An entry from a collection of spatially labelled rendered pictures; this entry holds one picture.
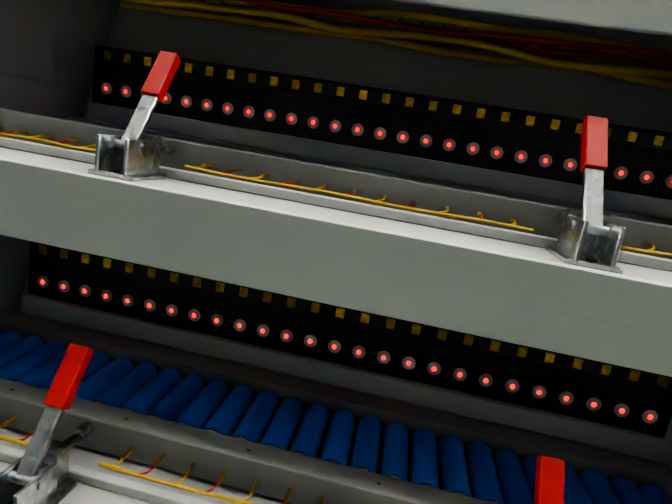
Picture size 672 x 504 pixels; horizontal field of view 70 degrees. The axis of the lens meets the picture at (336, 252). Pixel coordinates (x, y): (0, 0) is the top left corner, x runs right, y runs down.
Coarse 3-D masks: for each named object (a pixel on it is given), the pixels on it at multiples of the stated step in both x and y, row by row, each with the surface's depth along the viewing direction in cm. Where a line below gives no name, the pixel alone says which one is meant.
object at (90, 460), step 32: (64, 320) 43; (96, 320) 42; (128, 320) 42; (224, 352) 41; (256, 352) 40; (352, 384) 40; (384, 384) 39; (416, 384) 39; (480, 416) 38; (512, 416) 38; (544, 416) 38; (608, 448) 37; (640, 448) 37; (192, 480) 30
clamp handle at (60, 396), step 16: (80, 352) 28; (64, 368) 27; (80, 368) 28; (64, 384) 27; (48, 400) 27; (64, 400) 27; (48, 416) 27; (48, 432) 26; (32, 448) 26; (32, 464) 26; (48, 464) 27
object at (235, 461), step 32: (0, 384) 32; (0, 416) 32; (32, 416) 31; (64, 416) 31; (96, 416) 31; (128, 416) 31; (96, 448) 31; (128, 448) 30; (160, 448) 30; (192, 448) 30; (224, 448) 30; (256, 448) 30; (160, 480) 28; (224, 480) 30; (256, 480) 29; (288, 480) 29; (320, 480) 29; (352, 480) 29; (384, 480) 29
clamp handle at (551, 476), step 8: (544, 456) 25; (536, 464) 25; (544, 464) 25; (552, 464) 25; (560, 464) 25; (536, 472) 25; (544, 472) 24; (552, 472) 24; (560, 472) 24; (536, 480) 25; (544, 480) 24; (552, 480) 24; (560, 480) 24; (536, 488) 25; (544, 488) 24; (552, 488) 24; (560, 488) 24; (536, 496) 24; (544, 496) 24; (552, 496) 24; (560, 496) 24
